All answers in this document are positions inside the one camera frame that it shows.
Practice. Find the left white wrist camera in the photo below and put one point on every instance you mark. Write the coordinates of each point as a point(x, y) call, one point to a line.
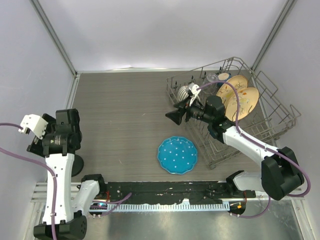
point(35, 124)

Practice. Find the front tan decorated plate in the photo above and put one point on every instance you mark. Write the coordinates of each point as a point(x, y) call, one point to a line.
point(248, 98)

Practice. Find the blue polka dot plate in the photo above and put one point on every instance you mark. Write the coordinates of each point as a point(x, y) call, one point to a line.
point(177, 155)

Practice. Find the tan decorated plate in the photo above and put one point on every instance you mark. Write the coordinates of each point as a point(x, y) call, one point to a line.
point(248, 98)
point(226, 91)

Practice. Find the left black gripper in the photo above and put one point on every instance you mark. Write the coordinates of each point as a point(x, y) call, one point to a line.
point(37, 147)

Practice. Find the rear tan decorated plate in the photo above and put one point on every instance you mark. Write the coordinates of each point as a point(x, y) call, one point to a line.
point(226, 91)

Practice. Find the blue ceramic cup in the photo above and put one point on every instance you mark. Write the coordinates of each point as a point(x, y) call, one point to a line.
point(224, 76)

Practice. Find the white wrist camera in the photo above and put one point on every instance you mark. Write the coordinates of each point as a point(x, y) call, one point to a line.
point(193, 91)
point(35, 124)

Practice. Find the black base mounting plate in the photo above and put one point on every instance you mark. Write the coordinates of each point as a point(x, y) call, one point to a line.
point(171, 192)

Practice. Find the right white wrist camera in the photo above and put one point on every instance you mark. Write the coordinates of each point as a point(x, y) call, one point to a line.
point(193, 91)

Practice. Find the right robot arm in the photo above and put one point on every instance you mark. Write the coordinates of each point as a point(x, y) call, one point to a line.
point(280, 173)

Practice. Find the clear drinking glass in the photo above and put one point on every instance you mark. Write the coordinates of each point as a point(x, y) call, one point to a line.
point(212, 88)

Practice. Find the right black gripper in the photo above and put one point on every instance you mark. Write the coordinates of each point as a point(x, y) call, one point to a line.
point(176, 115)

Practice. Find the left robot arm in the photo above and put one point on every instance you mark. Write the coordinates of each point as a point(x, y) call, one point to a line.
point(60, 137)

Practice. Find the striped white mug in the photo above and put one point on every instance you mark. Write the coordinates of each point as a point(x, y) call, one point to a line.
point(183, 93)

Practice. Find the grey wire dish rack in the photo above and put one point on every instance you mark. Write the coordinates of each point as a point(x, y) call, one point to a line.
point(269, 120)

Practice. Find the white slotted cable duct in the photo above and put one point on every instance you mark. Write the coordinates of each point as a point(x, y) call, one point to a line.
point(185, 206)

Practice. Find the black phone stand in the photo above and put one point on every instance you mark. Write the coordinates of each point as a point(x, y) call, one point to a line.
point(77, 166)

